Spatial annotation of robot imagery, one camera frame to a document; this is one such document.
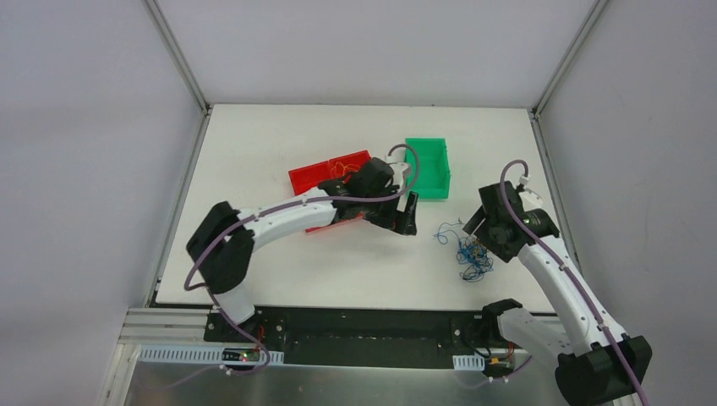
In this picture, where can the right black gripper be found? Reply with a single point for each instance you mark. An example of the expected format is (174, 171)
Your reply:
(481, 231)

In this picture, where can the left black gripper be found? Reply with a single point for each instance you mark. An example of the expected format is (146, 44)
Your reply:
(400, 215)

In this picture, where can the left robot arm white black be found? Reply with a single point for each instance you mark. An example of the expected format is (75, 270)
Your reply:
(222, 245)

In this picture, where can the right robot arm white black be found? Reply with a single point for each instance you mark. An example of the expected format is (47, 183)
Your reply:
(594, 360)

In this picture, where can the green plastic bin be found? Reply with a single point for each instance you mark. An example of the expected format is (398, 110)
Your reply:
(434, 170)

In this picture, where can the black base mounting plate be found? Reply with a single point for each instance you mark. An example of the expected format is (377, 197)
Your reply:
(419, 339)

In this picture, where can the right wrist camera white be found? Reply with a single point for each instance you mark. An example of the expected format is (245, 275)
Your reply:
(529, 195)

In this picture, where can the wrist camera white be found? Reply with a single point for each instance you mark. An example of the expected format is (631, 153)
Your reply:
(529, 195)
(401, 172)

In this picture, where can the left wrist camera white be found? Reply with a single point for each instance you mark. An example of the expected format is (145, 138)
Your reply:
(401, 172)

